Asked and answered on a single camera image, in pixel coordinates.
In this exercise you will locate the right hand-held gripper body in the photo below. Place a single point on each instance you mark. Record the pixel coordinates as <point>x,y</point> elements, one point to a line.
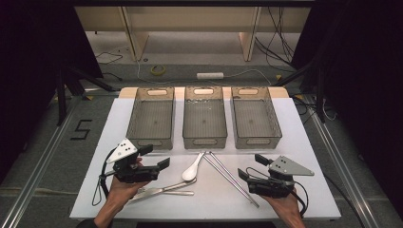
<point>286,166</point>

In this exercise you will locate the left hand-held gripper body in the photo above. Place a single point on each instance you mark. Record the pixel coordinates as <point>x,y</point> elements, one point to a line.
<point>122,151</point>

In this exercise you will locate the metal chopstick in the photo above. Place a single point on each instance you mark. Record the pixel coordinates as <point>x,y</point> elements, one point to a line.
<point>228,172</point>
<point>231,181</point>

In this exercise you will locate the white ceramic spoon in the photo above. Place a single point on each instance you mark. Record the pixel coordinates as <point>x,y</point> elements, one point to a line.
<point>189,173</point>

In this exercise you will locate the clear grey plastic bin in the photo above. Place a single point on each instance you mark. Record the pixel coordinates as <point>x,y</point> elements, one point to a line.
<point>152,120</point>
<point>255,120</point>
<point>204,120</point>

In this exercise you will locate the person's right hand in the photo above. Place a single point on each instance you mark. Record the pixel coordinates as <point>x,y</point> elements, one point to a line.
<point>286,205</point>

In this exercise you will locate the person's left hand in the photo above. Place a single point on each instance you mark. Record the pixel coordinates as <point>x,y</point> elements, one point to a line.
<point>122,191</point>

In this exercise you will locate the white table sheet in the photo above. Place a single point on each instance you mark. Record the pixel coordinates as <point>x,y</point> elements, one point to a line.
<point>209,196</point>

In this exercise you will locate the black metal stand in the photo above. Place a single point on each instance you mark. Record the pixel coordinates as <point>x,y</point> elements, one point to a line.
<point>320,95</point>
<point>61,95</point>

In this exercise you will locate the yellow tape roll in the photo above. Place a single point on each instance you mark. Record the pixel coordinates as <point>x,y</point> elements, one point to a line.
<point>157,70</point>

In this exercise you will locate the white power strip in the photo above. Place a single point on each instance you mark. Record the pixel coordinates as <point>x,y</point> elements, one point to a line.
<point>209,75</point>

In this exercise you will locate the black curtain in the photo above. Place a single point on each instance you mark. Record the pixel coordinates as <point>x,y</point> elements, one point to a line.
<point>31,63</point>
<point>364,79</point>

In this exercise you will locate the light wooden desk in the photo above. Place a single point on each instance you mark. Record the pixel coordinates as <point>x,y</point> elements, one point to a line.
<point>190,19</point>

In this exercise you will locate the aluminium floor rail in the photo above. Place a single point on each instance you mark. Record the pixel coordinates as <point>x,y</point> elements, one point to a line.
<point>38,167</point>
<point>342,164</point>

